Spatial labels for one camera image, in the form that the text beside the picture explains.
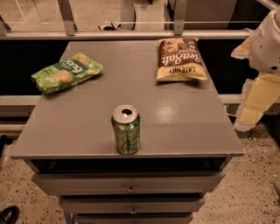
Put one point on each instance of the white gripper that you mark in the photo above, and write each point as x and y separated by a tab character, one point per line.
266	55

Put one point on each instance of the green soda can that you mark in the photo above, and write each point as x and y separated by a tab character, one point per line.
125	122

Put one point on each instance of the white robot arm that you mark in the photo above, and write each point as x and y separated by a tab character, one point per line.
276	17

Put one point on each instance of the brown sea salt chip bag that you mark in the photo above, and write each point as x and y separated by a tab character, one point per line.
179	60

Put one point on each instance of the top grey drawer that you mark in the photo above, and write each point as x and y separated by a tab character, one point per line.
113	184

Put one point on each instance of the grey drawer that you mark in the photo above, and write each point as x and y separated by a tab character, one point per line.
113	184
132	205

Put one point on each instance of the grey drawer cabinet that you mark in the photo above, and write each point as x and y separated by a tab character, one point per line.
183	127

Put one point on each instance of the green snack bag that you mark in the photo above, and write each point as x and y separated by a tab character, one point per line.
66	74

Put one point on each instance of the middle grey drawer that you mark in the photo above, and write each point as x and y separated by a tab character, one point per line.
132	205

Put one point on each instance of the black shoe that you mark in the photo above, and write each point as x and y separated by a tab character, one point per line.
9	215

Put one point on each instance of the metal window rail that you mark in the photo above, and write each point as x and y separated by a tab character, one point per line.
147	35

